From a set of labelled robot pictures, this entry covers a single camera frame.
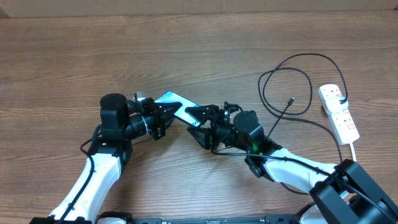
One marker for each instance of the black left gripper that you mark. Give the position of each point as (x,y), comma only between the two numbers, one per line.
(161,117)

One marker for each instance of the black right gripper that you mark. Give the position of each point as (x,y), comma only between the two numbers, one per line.
(211,111)

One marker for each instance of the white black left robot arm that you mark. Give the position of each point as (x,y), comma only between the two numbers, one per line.
(109,151)

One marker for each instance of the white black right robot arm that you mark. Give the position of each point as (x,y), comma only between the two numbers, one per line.
(341,193)

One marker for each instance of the white USB charger plug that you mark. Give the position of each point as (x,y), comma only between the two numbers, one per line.
(335,104)

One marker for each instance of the white power strip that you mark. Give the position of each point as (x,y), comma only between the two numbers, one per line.
(342,122)

